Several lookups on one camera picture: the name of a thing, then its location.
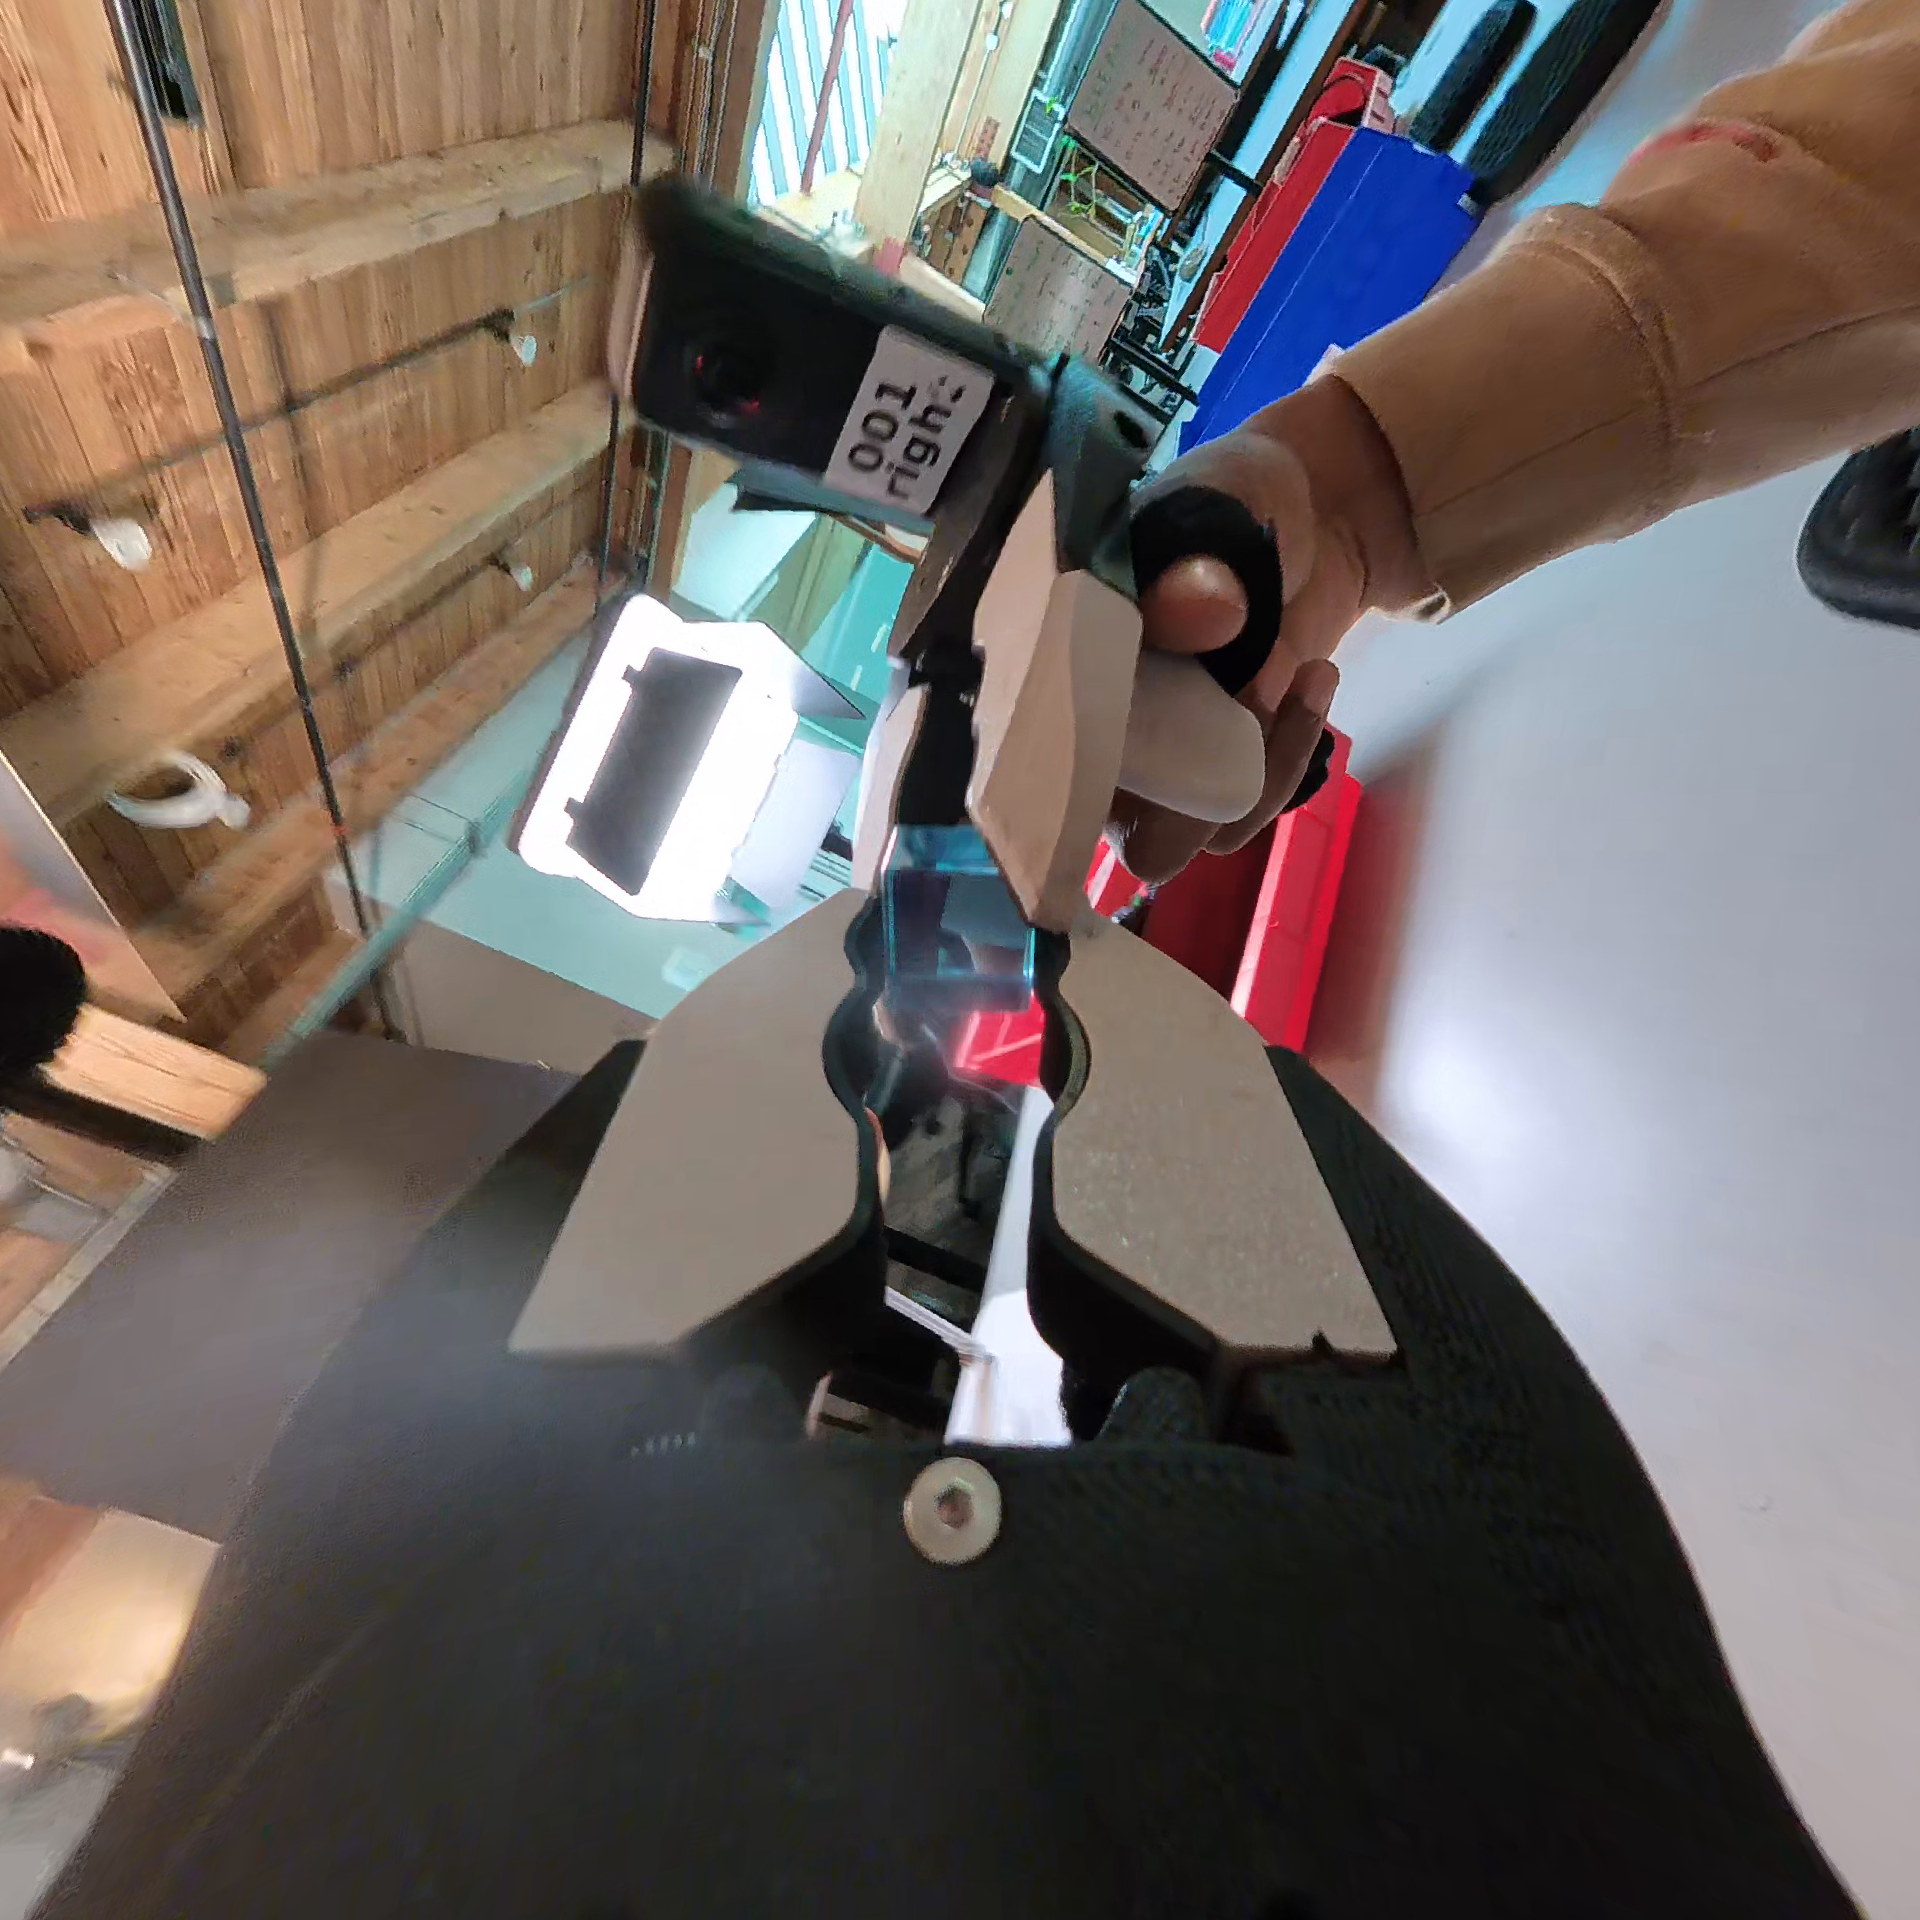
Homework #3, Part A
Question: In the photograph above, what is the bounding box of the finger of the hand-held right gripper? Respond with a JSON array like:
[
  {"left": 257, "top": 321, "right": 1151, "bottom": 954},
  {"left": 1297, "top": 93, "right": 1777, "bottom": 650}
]
[
  {"left": 965, "top": 480, "right": 1142, "bottom": 932},
  {"left": 852, "top": 674, "right": 939, "bottom": 902}
]

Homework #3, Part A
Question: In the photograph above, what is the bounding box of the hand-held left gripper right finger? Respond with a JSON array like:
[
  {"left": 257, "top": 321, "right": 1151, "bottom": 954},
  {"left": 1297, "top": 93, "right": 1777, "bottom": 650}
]
[{"left": 1026, "top": 923, "right": 1400, "bottom": 1369}]

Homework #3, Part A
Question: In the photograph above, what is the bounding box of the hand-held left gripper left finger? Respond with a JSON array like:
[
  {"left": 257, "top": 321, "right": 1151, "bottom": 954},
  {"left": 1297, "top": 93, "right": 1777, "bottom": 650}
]
[{"left": 510, "top": 889, "right": 887, "bottom": 1361}]

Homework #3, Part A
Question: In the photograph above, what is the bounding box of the clear acrylic cube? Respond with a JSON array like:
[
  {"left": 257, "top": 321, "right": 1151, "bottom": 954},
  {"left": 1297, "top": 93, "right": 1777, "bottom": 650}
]
[{"left": 875, "top": 817, "right": 1043, "bottom": 1015}]

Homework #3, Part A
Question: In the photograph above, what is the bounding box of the red plastic bin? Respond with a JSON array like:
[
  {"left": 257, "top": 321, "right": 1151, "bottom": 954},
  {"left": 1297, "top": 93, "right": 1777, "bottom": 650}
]
[
  {"left": 1192, "top": 61, "right": 1412, "bottom": 354},
  {"left": 951, "top": 727, "right": 1368, "bottom": 1083}
]

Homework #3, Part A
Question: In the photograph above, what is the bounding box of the person's right forearm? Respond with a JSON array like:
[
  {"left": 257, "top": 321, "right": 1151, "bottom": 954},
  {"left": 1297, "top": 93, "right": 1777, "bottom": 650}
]
[{"left": 1326, "top": 0, "right": 1920, "bottom": 610}]

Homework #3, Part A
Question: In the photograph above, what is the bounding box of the person's right hand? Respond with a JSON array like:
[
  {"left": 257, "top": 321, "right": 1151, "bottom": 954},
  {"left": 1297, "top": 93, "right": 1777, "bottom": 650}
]
[{"left": 1109, "top": 375, "right": 1428, "bottom": 889}]

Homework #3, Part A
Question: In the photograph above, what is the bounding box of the studio light panel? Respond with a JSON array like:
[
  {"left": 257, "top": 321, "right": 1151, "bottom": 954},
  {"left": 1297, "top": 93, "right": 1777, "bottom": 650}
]
[{"left": 510, "top": 593, "right": 871, "bottom": 925}]

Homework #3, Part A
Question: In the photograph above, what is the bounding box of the easel whiteboard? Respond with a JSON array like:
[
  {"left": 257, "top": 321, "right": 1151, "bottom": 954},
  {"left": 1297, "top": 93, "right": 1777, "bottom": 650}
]
[
  {"left": 1064, "top": 0, "right": 1243, "bottom": 213},
  {"left": 982, "top": 216, "right": 1134, "bottom": 363}
]

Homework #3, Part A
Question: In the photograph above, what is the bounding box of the wooden board with black sheet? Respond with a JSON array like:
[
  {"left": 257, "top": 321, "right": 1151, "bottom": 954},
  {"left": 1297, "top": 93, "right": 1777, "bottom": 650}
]
[{"left": 0, "top": 1027, "right": 601, "bottom": 1541}]

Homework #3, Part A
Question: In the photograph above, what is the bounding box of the blue plastic bin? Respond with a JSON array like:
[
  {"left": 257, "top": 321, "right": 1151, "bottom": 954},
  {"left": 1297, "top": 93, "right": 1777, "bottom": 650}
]
[{"left": 1176, "top": 127, "right": 1480, "bottom": 452}]

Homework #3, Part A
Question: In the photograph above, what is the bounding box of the black mesh armrest pad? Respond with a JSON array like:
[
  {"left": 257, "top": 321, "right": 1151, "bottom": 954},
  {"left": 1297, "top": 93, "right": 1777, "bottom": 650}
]
[
  {"left": 1462, "top": 0, "right": 1667, "bottom": 199},
  {"left": 1410, "top": 0, "right": 1540, "bottom": 152}
]

